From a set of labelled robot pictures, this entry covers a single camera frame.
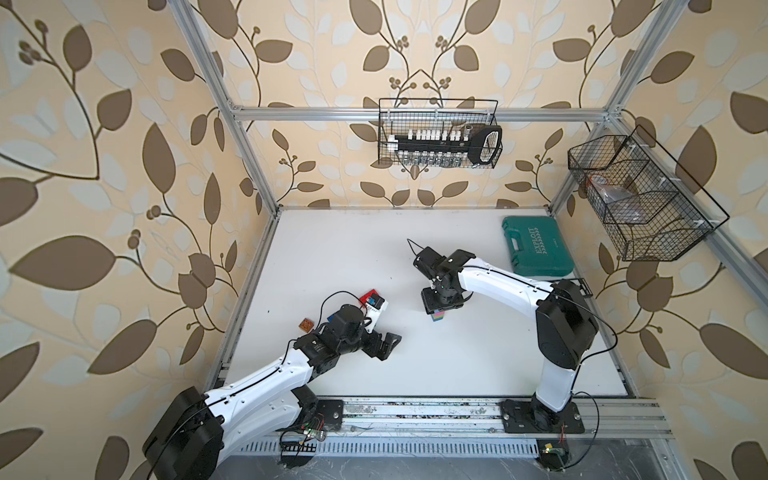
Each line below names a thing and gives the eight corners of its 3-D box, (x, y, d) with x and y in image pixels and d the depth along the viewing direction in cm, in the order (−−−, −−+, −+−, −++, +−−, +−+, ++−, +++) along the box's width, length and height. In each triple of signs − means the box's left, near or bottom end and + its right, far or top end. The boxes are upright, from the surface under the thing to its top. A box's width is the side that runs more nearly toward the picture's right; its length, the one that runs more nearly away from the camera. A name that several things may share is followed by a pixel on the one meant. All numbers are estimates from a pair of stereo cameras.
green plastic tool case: (515, 279, 103) (521, 269, 98) (499, 226, 119) (503, 215, 114) (570, 279, 103) (579, 269, 98) (546, 226, 119) (553, 215, 114)
